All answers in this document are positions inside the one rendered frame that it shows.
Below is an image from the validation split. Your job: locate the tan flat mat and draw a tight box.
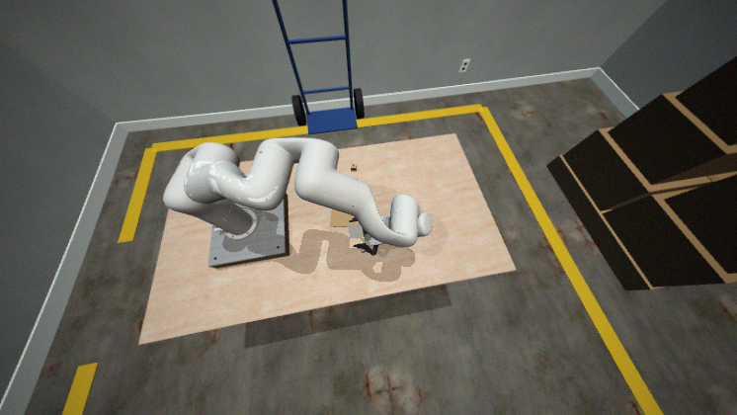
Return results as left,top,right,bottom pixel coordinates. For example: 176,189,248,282
330,209,358,227

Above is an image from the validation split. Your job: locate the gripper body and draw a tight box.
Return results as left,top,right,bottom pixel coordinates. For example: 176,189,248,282
365,214,390,246

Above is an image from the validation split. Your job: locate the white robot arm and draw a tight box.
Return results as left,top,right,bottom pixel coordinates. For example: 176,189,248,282
163,137,432,247

